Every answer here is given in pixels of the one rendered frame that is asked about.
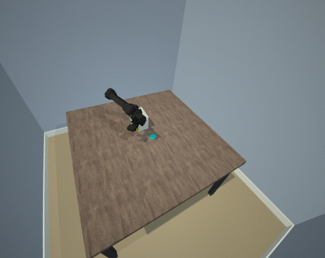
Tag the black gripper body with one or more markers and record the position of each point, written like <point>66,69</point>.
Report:
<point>133,126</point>

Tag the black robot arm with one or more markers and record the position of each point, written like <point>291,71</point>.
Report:
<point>128,108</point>

